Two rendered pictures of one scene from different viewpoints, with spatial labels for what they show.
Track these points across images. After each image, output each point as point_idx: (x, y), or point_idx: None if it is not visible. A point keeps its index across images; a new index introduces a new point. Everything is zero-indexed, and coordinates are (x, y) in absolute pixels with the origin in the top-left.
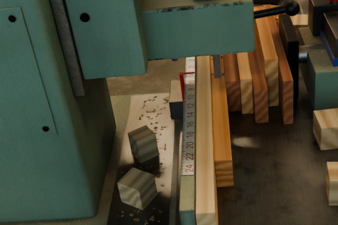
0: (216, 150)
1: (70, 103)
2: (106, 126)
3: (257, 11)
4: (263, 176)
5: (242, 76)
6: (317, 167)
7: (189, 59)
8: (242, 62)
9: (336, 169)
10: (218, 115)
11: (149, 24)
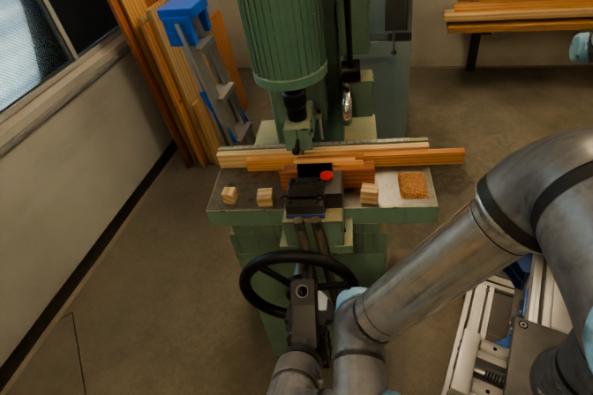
0: (252, 157)
1: (276, 110)
2: (322, 141)
3: (296, 140)
4: (251, 179)
5: (296, 160)
6: (250, 195)
7: (319, 143)
8: (310, 160)
9: (229, 189)
10: (275, 157)
11: None
